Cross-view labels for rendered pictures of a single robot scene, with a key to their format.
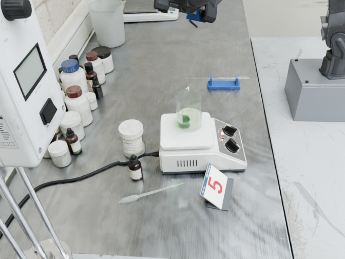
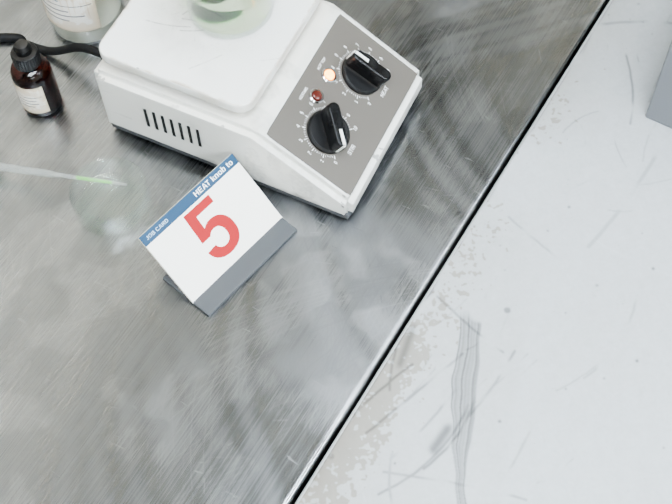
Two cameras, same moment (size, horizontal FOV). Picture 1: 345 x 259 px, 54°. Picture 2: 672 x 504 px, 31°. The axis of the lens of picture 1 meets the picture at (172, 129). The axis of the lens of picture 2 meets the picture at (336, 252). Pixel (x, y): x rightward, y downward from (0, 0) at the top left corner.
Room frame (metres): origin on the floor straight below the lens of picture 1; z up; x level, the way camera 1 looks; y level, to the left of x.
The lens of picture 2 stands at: (0.12, -0.34, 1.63)
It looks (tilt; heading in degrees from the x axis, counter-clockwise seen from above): 60 degrees down; 25
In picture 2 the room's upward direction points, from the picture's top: 2 degrees counter-clockwise
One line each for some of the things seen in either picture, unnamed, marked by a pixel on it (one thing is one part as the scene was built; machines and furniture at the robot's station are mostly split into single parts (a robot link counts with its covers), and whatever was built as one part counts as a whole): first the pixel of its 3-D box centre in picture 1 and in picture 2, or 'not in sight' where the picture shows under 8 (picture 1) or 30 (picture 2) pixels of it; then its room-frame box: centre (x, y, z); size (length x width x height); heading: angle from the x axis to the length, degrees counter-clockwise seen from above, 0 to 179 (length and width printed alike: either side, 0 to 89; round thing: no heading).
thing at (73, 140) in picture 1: (72, 140); not in sight; (0.63, 0.25, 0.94); 0.03 x 0.03 x 0.08
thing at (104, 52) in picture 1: (102, 60); not in sight; (1.03, 0.22, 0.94); 0.07 x 0.07 x 0.07
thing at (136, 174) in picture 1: (134, 166); (31, 73); (0.53, 0.09, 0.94); 0.03 x 0.03 x 0.07
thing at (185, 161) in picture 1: (197, 143); (249, 73); (0.59, -0.06, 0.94); 0.22 x 0.13 x 0.08; 88
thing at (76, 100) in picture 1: (78, 105); not in sight; (0.75, 0.25, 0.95); 0.06 x 0.06 x 0.11
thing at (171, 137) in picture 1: (186, 130); (211, 22); (0.59, -0.03, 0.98); 0.12 x 0.12 x 0.01; 88
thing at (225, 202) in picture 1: (217, 186); (219, 234); (0.47, -0.09, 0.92); 0.09 x 0.06 x 0.04; 162
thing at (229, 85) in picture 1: (224, 81); not in sight; (0.88, -0.17, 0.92); 0.10 x 0.03 x 0.04; 83
